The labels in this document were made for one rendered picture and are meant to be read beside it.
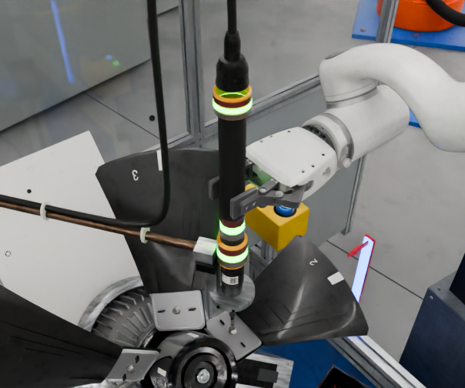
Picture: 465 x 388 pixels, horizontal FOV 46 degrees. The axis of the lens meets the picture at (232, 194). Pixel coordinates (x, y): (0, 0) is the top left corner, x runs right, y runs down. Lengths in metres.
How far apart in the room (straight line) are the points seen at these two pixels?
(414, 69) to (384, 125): 0.12
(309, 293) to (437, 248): 1.85
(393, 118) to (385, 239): 1.99
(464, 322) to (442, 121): 0.75
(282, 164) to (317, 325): 0.37
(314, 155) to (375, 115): 0.12
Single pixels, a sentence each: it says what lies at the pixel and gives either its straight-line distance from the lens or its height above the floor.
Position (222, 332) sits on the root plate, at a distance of 0.96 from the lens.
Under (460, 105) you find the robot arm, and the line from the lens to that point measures 0.72.
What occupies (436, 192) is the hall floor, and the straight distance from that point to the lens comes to 3.15.
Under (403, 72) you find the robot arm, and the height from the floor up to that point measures 1.63.
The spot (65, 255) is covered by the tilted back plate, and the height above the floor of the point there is 1.22.
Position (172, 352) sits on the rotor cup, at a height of 1.26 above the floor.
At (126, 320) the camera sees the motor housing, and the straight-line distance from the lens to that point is 1.00.
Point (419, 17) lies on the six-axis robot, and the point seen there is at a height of 0.16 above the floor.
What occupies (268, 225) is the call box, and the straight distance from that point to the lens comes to 1.32.
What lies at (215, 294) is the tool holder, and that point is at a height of 1.31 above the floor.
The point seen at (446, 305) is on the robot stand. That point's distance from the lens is 1.41.
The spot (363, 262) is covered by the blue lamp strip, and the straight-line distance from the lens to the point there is 1.17.
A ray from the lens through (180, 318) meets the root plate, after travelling 0.91.
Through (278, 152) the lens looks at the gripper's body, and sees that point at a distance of 0.75.
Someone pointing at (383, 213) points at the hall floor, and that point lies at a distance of 2.94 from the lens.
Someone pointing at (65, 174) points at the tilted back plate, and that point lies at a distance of 1.08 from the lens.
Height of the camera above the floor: 1.99
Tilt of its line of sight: 43 degrees down
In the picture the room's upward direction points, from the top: straight up
